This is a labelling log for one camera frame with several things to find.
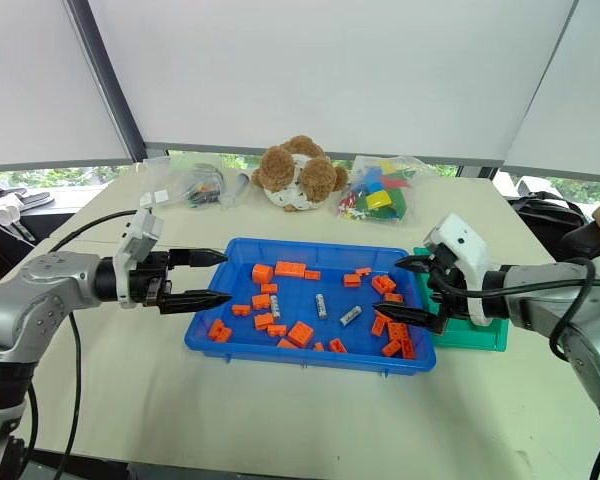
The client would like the white roller blind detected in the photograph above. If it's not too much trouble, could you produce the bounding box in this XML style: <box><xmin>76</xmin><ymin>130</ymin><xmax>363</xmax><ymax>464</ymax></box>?
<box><xmin>0</xmin><ymin>0</ymin><xmax>134</xmax><ymax>174</ymax></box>
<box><xmin>86</xmin><ymin>0</ymin><xmax>579</xmax><ymax>162</ymax></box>
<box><xmin>501</xmin><ymin>0</ymin><xmax>600</xmax><ymax>179</ymax></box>

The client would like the large orange building block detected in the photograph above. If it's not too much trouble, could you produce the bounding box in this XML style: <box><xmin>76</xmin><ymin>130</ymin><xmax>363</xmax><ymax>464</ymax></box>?
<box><xmin>286</xmin><ymin>320</ymin><xmax>316</xmax><ymax>349</ymax></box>

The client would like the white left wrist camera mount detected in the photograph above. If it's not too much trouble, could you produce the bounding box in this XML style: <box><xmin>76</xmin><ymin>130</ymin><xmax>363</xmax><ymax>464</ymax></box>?
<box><xmin>113</xmin><ymin>206</ymin><xmax>164</xmax><ymax>309</ymax></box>

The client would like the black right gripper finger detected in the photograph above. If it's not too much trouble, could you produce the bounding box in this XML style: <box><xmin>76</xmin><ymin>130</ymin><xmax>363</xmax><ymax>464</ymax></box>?
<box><xmin>371</xmin><ymin>301</ymin><xmax>444</xmax><ymax>332</ymax></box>
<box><xmin>393</xmin><ymin>255</ymin><xmax>434</xmax><ymax>274</ymax></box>

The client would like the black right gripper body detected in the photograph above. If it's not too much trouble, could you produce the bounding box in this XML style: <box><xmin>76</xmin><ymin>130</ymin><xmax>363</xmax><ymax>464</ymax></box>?
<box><xmin>426</xmin><ymin>247</ymin><xmax>474</xmax><ymax>336</ymax></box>

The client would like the black rounded object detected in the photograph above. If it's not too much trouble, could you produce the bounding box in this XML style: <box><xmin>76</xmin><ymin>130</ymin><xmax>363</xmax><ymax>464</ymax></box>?
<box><xmin>561</xmin><ymin>219</ymin><xmax>600</xmax><ymax>264</ymax></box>

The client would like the small clear plastic bag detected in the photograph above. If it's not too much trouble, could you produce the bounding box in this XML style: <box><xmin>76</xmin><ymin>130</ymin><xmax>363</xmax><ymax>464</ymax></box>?
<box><xmin>219</xmin><ymin>169</ymin><xmax>254</xmax><ymax>212</ymax></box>

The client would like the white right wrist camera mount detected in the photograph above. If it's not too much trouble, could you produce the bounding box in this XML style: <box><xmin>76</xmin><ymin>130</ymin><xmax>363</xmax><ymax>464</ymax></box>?
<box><xmin>421</xmin><ymin>212</ymin><xmax>497</xmax><ymax>328</ymax></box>

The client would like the bag of colourful blocks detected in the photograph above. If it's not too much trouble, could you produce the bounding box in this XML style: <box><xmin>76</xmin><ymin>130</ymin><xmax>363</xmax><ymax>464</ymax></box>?
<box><xmin>335</xmin><ymin>155</ymin><xmax>434</xmax><ymax>227</ymax></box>

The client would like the blue plastic tray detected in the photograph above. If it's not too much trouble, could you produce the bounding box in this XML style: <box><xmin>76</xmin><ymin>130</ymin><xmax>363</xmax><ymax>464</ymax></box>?
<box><xmin>183</xmin><ymin>236</ymin><xmax>438</xmax><ymax>377</ymax></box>

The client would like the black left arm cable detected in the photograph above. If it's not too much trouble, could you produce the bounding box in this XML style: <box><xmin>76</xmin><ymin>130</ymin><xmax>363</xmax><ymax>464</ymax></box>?
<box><xmin>24</xmin><ymin>209</ymin><xmax>139</xmax><ymax>480</ymax></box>

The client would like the brown white plush toy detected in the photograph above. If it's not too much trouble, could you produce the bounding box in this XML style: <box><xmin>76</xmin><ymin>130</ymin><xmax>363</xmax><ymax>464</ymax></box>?
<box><xmin>250</xmin><ymin>134</ymin><xmax>351</xmax><ymax>214</ymax></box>

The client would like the black backpack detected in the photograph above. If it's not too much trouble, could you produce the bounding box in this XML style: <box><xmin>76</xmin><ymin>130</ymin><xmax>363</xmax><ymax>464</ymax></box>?
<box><xmin>504</xmin><ymin>191</ymin><xmax>589</xmax><ymax>247</ymax></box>

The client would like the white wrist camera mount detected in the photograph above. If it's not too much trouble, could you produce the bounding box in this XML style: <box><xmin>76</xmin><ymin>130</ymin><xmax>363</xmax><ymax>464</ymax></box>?
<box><xmin>113</xmin><ymin>206</ymin><xmax>164</xmax><ymax>309</ymax></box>
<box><xmin>421</xmin><ymin>212</ymin><xmax>497</xmax><ymax>328</ymax></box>

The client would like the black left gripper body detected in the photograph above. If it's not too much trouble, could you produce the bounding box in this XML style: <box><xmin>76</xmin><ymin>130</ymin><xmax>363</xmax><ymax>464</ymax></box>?
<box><xmin>128</xmin><ymin>251</ymin><xmax>174</xmax><ymax>308</ymax></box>

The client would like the clear bag of small parts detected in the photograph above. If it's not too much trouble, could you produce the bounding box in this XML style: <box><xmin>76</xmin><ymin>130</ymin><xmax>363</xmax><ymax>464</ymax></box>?
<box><xmin>139</xmin><ymin>156</ymin><xmax>227</xmax><ymax>212</ymax></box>

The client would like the long orange building block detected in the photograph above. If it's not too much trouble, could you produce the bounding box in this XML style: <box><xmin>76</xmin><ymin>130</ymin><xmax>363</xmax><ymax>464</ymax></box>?
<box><xmin>274</xmin><ymin>260</ymin><xmax>308</xmax><ymax>280</ymax></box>

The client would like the dark grey window post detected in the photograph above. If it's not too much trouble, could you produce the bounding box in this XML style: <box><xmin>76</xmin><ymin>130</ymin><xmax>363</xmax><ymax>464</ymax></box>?
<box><xmin>63</xmin><ymin>0</ymin><xmax>149</xmax><ymax>162</ymax></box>

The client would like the green plastic tray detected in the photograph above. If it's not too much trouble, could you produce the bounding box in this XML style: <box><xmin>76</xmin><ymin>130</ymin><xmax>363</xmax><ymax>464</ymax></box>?
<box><xmin>411</xmin><ymin>245</ymin><xmax>511</xmax><ymax>353</ymax></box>

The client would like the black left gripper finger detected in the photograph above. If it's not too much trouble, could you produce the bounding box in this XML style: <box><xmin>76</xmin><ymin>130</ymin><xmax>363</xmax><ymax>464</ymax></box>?
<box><xmin>158</xmin><ymin>289</ymin><xmax>233</xmax><ymax>317</ymax></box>
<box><xmin>168</xmin><ymin>247</ymin><xmax>230</xmax><ymax>269</ymax></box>

